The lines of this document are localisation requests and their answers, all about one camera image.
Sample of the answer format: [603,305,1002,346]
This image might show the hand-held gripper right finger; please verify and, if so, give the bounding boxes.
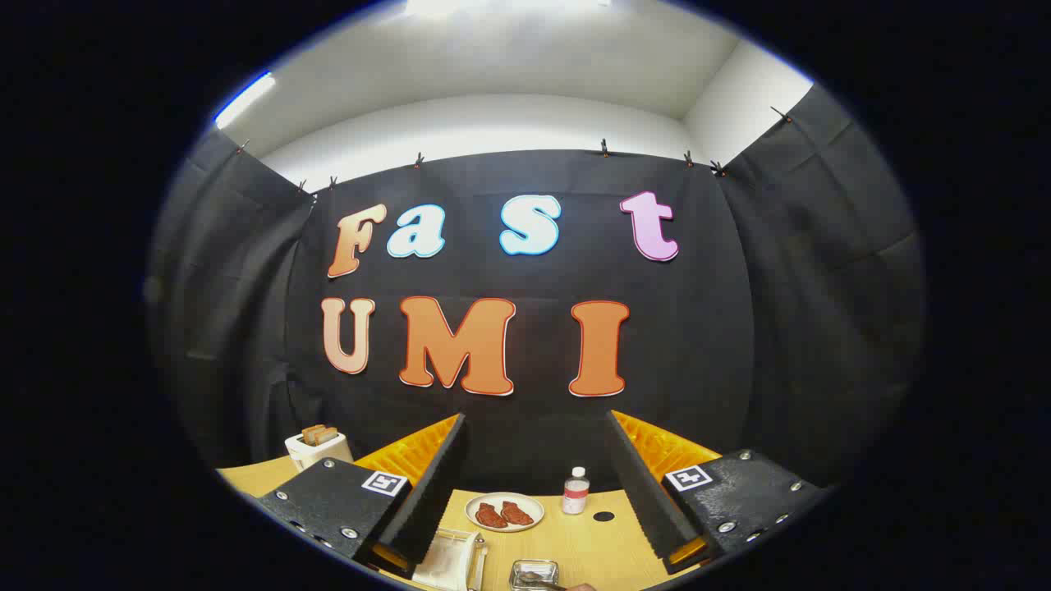
[606,410,826,575]

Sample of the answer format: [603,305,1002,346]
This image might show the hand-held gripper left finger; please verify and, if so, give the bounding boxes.
[259,413,467,574]

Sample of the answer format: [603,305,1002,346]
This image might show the white wire dish rack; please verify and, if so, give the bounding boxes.
[411,529,489,591]

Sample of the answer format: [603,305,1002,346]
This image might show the silver metal basket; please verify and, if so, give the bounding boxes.
[509,560,561,591]

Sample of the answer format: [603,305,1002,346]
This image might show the wooden-handled metal spoon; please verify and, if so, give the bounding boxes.
[519,572,596,591]

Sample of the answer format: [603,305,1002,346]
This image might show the white meat plate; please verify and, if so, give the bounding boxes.
[465,492,545,533]

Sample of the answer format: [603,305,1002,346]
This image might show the clear bottle red label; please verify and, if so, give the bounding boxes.
[562,467,590,515]

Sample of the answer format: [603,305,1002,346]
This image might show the white toaster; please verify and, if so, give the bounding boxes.
[285,433,354,471]

